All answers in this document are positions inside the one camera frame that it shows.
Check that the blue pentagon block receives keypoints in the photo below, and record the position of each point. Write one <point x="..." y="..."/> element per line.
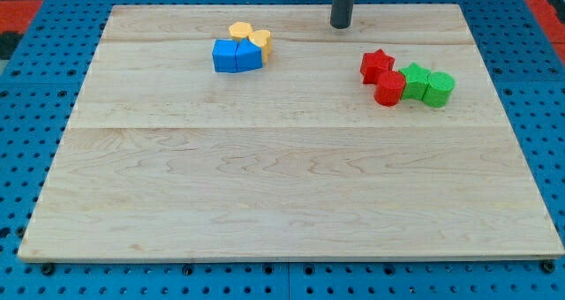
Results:
<point x="248" y="56"/>

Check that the yellow heart block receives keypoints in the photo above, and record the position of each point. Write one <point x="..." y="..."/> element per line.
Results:
<point x="263" y="39"/>

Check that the blue cube block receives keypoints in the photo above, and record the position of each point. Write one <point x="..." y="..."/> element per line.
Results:
<point x="224" y="55"/>

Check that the yellow hexagon block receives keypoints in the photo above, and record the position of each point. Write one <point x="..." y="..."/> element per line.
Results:
<point x="240" y="30"/>

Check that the red cylinder block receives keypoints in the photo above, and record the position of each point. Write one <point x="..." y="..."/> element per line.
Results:
<point x="389" y="88"/>

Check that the red star block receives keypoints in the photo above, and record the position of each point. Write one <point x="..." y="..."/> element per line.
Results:
<point x="373" y="64"/>

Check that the wooden board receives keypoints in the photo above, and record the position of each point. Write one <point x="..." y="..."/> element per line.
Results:
<point x="165" y="160"/>

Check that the green star block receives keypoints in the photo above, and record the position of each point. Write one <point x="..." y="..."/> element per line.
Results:
<point x="416" y="81"/>

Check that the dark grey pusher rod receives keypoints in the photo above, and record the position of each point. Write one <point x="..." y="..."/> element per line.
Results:
<point x="341" y="13"/>

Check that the green cylinder block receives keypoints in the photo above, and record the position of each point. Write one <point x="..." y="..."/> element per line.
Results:
<point x="438" y="91"/>

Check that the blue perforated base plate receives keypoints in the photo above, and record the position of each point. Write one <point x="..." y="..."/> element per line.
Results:
<point x="40" y="84"/>

